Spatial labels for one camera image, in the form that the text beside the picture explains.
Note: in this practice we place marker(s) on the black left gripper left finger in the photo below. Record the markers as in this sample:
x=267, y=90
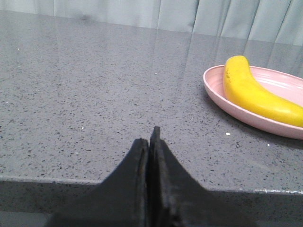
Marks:
x=119, y=201

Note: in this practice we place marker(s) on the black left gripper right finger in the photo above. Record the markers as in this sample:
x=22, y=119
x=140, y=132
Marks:
x=178, y=200

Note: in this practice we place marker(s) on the yellow banana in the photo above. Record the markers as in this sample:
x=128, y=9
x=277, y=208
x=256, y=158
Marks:
x=241, y=88

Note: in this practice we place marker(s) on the pink plate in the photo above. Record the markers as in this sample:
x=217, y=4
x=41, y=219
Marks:
x=282, y=84

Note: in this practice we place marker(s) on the pale grey-green curtain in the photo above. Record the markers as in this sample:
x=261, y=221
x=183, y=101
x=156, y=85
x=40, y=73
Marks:
x=276, y=21

